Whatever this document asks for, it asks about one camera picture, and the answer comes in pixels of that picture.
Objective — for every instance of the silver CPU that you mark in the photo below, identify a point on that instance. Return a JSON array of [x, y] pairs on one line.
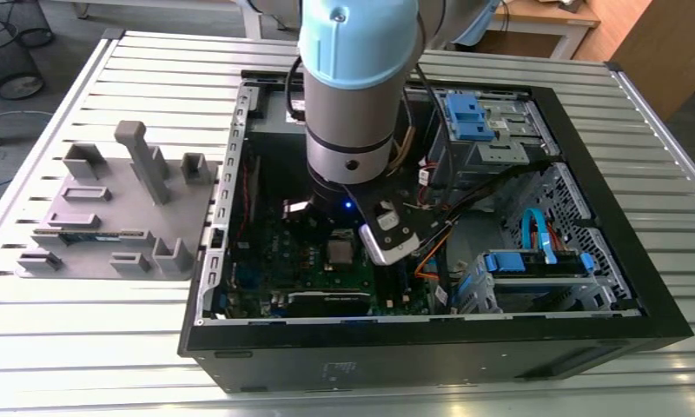
[[341, 252]]

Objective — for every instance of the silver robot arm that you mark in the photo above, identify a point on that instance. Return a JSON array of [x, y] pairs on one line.
[[347, 130]]

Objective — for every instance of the green motherboard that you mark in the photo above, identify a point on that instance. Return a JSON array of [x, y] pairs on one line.
[[290, 269]]

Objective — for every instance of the grey power supply unit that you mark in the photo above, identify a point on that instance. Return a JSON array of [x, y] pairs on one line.
[[275, 108]]

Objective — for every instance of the blue rear port connector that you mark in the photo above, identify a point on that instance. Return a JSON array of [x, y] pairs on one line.
[[246, 278]]

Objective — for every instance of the black graphics card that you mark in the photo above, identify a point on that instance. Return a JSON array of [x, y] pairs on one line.
[[327, 304]]

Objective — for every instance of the metal drive cage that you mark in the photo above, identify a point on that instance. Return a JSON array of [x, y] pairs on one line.
[[498, 156]]

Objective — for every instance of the hard disk in blue carrier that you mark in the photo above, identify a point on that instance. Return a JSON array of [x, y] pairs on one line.
[[504, 262]]

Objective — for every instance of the grey parts rack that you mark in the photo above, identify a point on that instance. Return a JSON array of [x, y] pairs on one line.
[[122, 217]]

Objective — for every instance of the black PC case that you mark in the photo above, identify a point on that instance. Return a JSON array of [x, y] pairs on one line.
[[382, 365]]

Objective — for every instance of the metal disk bay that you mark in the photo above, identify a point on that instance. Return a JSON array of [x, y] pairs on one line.
[[533, 282]]

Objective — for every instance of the wooden desk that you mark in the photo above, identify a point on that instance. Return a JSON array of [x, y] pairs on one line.
[[557, 15]]

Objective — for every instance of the brown wooden cabinet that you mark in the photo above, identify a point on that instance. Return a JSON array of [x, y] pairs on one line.
[[666, 52]]

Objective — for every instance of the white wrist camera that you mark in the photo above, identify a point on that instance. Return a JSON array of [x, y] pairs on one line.
[[382, 254]]

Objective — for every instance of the blue plastic drive bracket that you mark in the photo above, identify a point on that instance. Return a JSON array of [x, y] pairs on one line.
[[477, 130], [466, 106]]

